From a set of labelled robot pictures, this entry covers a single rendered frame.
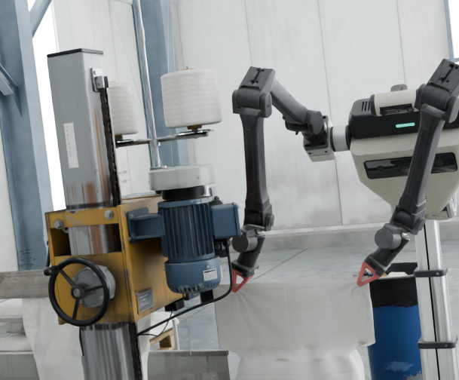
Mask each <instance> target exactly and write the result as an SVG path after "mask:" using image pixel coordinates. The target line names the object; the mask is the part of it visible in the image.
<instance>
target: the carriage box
mask: <svg viewBox="0 0 459 380"><path fill-rule="evenodd" d="M160 201H166V200H163V199H162V195H152V196H143V197H135V198H122V205H118V206H117V207H111V208H103V209H95V210H79V211H70V212H66V208H64V209H60V210H54V211H50V212H45V213H44V217H45V222H46V229H47V240H48V246H49V252H50V263H51V266H53V265H58V264H59V263H60V262H62V261H63V260H64V259H68V258H71V257H82V258H85V259H89V260H90V261H91V262H93V263H95V264H96V265H101V266H105V267H107V268H108V270H110V272H111V273H112V275H113V276H114V279H115V285H116V287H115V296H114V298H112V299H110V301H109V306H108V309H107V311H106V313H105V315H104V316H103V317H102V318H101V319H100V320H99V321H98V322H97V323H105V322H131V323H135V322H137V321H138V320H140V319H141V318H143V317H145V316H147V315H149V314H151V313H153V312H155V311H157V310H159V309H161V308H163V307H164V306H166V305H168V304H170V303H172V302H175V301H176V300H178V299H181V298H182V297H185V294H181V293H174V292H172V291H171V290H170V288H169V287H168V286H167V280H166V274H165V271H164V270H163V268H164V263H165V262H166V261H167V260H168V258H167V257H164V256H163V251H162V245H161V237H151V238H149V239H147V240H144V241H140V242H137V243H134V244H131V243H130V241H131V237H129V233H128V227H127V212H128V211H131V210H137V209H141V208H144V207H147V208H148V211H149V213H158V209H159V207H158V202H160ZM113 223H118V224H119V230H120V237H121V249H122V250H121V251H119V250H117V251H114V252H112V253H100V254H89V255H77V256H72V254H71V248H70V242H69V230H68V227H77V226H86V225H104V224H113ZM86 267H87V266H86V265H82V264H71V265H67V266H66V267H65V268H63V270H64V272H65V273H66V274H67V275H68V276H69V277H70V278H71V279H72V280H73V276H74V275H75V274H77V273H78V272H79V271H80V270H81V269H83V268H86ZM71 288H72V286H71V285H70V284H69V283H68V281H67V280H66V279H65V278H64V276H62V275H61V273H59V274H58V275H57V279H56V281H55V287H54V290H55V296H56V299H57V302H58V304H59V306H60V307H61V309H62V310H63V311H64V312H65V313H66V314H67V315H68V316H70V317H72V315H73V310H74V306H75V299H73V298H72V295H71ZM151 289H152V293H153V299H154V305H153V306H151V307H150V308H148V309H146V310H144V311H142V312H140V309H139V299H138V296H139V295H141V294H143V293H145V292H147V291H149V290H151ZM101 306H102V305H100V306H97V307H95V308H88V307H86V306H83V305H80V304H79V305H78V312H77V315H76V320H88V319H91V318H92V317H94V316H95V315H96V314H97V313H98V312H99V310H100V309H101Z"/></svg>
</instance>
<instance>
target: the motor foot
mask: <svg viewBox="0 0 459 380"><path fill-rule="evenodd" d="M161 221H162V227H163V233H164V236H165V231H164V219H163V214H162V216H161V217H160V214H158V213H149V211H148V208H147V207H144V208H141V209H137V210H131V211H128V212H127V227H128V233H129V238H131V241H130V243H131V244H134V243H137V242H140V241H144V240H147V239H149V238H156V237H163V235H162V229H161Z"/></svg>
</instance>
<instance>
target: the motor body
mask: <svg viewBox="0 0 459 380"><path fill-rule="evenodd" d="M212 200H213V199H212V196H198V197H193V198H188V199H182V200H180V199H174V200H166V201H160V202H158V207H159V209H158V214H160V217H161V216H162V214H163V219H164V231H165V236H164V233H163V227H162V221H161V229H162V235H163V237H161V245H162V251H163V256H164V257H167V258H168V260H167V261H166V262H165V263H164V268H163V270H164V271H165V274H166V280H167V286H168V287H169V288H170V290H171V291H172V292H174V293H181V294H188V293H200V292H205V291H208V290H212V289H214V288H216V287H217V286H218V285H219V283H220V281H221V279H222V275H221V267H220V262H221V260H220V259H219V256H218V255H215V251H214V245H213V236H212V232H211V225H210V213H209V211H210V207H209V202H211V201H212Z"/></svg>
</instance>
